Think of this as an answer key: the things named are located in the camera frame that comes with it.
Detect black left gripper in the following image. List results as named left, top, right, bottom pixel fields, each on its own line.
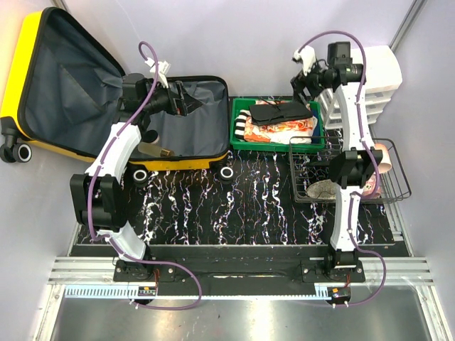
left=142, top=79, right=203, bottom=117

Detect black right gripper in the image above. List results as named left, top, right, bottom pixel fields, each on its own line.
left=288, top=57, right=330, bottom=107

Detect black round cap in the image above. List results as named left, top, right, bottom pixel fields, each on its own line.
left=143, top=130, right=159, bottom=144

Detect gold cosmetic bottle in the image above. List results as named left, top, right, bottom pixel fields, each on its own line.
left=137, top=142, right=175, bottom=158

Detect black white striped garment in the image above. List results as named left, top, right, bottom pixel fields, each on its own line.
left=234, top=110, right=250, bottom=141

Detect orange bunny pattern garment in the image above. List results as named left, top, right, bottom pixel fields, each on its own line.
left=243, top=124, right=277, bottom=143

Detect black roll-up pouch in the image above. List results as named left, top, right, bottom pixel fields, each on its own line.
left=250, top=102, right=313, bottom=126

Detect yellow Pikachu suitcase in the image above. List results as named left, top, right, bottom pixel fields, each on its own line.
left=1, top=7, right=230, bottom=181

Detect orange floral pattern cloth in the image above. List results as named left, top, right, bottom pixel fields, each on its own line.
left=235, top=99, right=318, bottom=144

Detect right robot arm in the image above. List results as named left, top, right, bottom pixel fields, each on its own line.
left=291, top=42, right=382, bottom=282

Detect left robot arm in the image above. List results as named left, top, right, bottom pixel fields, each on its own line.
left=70, top=73, right=202, bottom=281

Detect white drawer organizer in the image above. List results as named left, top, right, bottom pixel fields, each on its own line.
left=317, top=45, right=402, bottom=130

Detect green plastic tray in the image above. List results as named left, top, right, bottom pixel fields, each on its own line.
left=230, top=98, right=326, bottom=153

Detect pink marbled cup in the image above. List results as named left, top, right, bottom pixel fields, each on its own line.
left=375, top=144, right=392, bottom=174

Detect speckled grey plate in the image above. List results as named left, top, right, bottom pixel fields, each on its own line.
left=306, top=179, right=336, bottom=200

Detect pink skull pattern cup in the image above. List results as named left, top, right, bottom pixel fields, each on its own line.
left=363, top=174, right=382, bottom=199

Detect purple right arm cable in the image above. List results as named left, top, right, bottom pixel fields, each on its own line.
left=300, top=30, right=387, bottom=308

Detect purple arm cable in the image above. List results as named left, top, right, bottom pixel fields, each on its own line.
left=300, top=30, right=387, bottom=308
left=87, top=41, right=203, bottom=310

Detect black wire dish rack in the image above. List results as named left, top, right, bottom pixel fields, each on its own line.
left=289, top=136, right=412, bottom=205

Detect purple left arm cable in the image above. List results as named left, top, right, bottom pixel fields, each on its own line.
left=87, top=41, right=203, bottom=310

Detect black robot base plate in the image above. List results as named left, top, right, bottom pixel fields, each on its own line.
left=113, top=245, right=365, bottom=298

